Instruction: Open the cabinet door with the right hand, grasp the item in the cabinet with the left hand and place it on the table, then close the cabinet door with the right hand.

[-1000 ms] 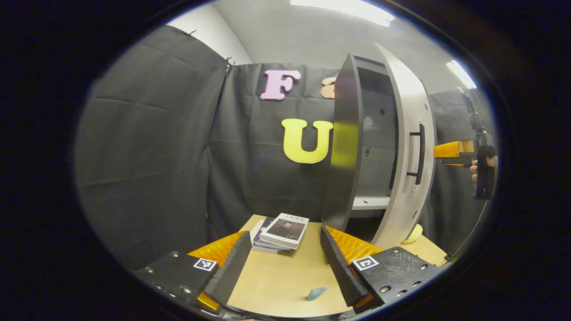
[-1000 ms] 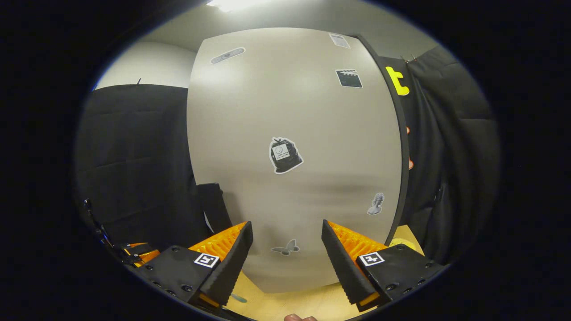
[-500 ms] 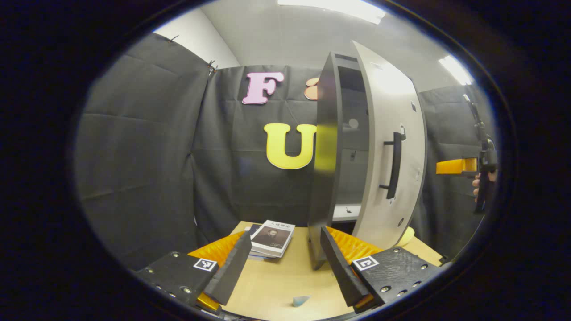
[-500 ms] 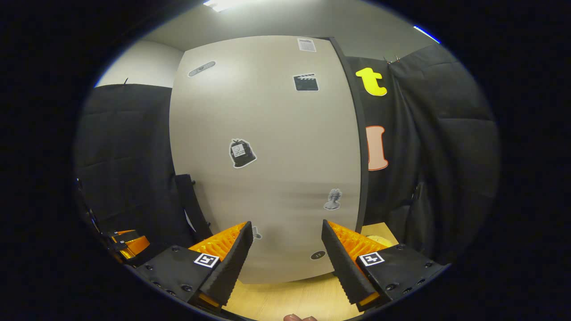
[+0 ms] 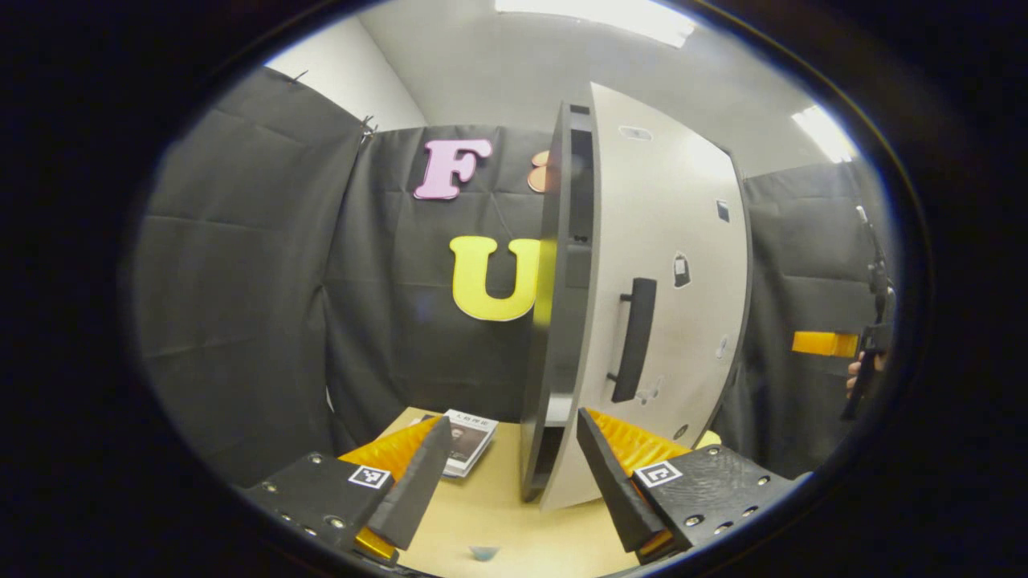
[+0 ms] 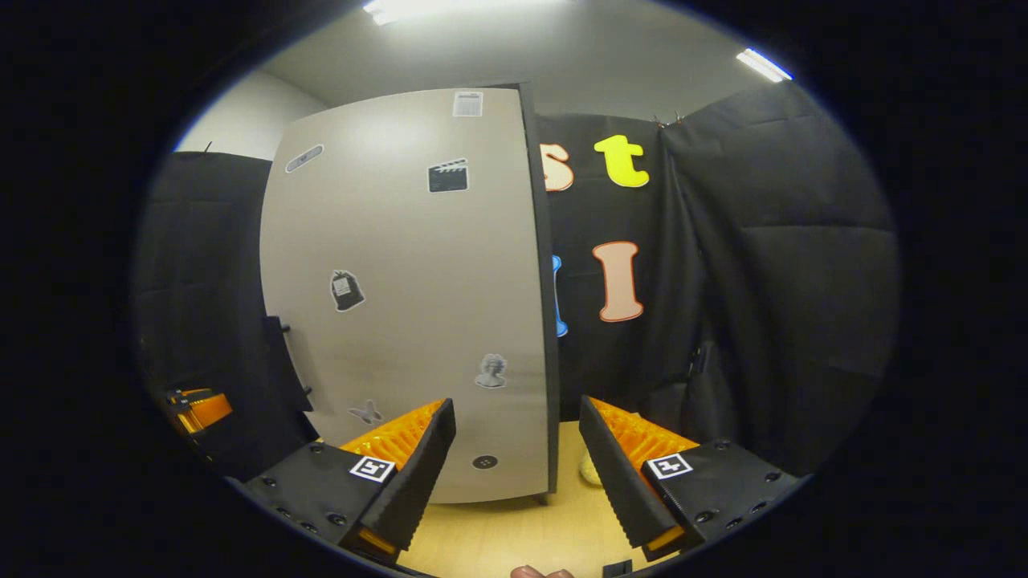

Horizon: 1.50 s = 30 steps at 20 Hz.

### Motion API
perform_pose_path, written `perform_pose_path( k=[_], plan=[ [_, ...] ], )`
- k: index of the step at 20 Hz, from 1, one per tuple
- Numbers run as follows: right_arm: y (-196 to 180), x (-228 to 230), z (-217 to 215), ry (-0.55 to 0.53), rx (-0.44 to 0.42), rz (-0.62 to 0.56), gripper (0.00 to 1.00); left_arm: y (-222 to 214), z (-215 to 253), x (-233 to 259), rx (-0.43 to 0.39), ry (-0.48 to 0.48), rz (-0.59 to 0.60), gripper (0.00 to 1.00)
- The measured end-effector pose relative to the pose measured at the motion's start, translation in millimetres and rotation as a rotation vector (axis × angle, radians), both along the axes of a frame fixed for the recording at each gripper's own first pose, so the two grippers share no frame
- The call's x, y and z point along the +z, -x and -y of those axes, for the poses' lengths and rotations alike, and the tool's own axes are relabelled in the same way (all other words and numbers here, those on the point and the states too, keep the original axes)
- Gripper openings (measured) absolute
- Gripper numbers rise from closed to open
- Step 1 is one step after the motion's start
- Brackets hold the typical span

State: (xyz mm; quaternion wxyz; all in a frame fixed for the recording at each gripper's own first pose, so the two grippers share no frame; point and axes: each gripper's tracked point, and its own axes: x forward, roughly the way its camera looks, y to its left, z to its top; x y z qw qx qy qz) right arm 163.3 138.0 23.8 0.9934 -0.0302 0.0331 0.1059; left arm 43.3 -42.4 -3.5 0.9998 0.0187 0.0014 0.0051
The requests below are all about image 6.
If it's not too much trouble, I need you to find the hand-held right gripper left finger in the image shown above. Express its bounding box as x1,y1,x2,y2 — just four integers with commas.
243,399,457,563

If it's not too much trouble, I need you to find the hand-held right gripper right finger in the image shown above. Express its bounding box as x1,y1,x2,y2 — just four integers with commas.
578,395,804,564

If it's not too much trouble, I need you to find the black cabinet door handle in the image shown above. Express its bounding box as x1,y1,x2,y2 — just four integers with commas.
263,315,314,414

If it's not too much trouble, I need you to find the dark grey cabinet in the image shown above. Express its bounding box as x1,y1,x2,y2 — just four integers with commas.
257,80,561,507

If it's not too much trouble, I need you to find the black backdrop cloth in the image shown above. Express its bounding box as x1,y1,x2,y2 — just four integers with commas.
133,80,900,482

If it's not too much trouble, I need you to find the ceiling light panel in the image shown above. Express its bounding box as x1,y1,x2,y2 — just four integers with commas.
736,48,794,83
361,0,581,27

